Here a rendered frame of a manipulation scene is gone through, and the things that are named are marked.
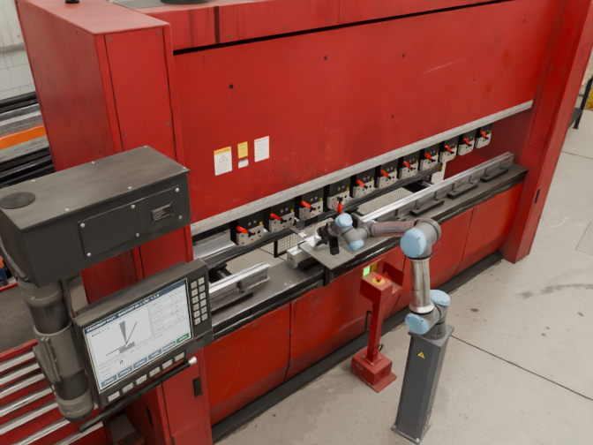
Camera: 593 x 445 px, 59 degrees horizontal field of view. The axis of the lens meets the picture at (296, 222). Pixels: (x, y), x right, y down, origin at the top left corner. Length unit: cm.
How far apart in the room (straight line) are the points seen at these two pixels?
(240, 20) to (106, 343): 129
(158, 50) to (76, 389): 114
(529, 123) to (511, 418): 217
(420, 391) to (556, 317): 173
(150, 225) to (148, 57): 55
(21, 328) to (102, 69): 137
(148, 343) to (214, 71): 108
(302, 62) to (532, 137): 244
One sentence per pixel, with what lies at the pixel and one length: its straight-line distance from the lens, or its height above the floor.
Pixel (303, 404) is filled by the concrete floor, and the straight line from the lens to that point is 342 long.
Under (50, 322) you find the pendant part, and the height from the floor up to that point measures 156.
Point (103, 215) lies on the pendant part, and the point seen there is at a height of 190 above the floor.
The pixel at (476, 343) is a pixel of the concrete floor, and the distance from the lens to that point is 401.
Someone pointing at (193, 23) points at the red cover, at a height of 225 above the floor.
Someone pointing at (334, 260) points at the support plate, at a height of 100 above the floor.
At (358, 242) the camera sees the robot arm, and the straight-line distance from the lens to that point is 264.
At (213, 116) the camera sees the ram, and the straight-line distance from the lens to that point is 225.
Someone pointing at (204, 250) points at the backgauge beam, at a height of 98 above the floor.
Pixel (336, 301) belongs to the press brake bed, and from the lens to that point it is 321.
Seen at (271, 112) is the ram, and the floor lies 182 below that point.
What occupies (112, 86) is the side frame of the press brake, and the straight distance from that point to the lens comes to 179.
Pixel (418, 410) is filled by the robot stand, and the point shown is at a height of 27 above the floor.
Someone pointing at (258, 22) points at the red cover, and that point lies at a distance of 225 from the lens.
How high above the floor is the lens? 265
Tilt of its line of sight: 32 degrees down
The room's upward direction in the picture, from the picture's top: 1 degrees clockwise
